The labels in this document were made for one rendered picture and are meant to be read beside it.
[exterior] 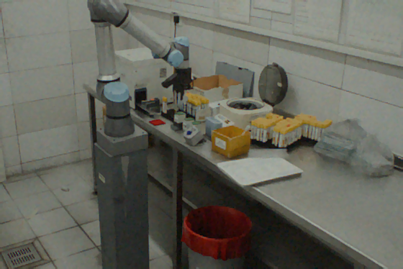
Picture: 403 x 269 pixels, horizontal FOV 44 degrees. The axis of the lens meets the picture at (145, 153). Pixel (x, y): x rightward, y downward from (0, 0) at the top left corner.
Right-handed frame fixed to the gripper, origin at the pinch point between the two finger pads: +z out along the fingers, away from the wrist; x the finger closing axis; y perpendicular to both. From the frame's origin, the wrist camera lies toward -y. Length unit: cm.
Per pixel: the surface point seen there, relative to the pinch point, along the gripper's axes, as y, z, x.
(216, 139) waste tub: -2.1, 5.9, -37.2
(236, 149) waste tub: 2.6, 9.0, -45.9
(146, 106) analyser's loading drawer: -4.1, 7.1, 26.8
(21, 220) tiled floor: -68, 100, 97
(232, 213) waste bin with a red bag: 18, 58, -27
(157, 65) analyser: 10.6, -12.4, 38.2
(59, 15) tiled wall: -1, -26, 170
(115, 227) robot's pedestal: -47, 52, -15
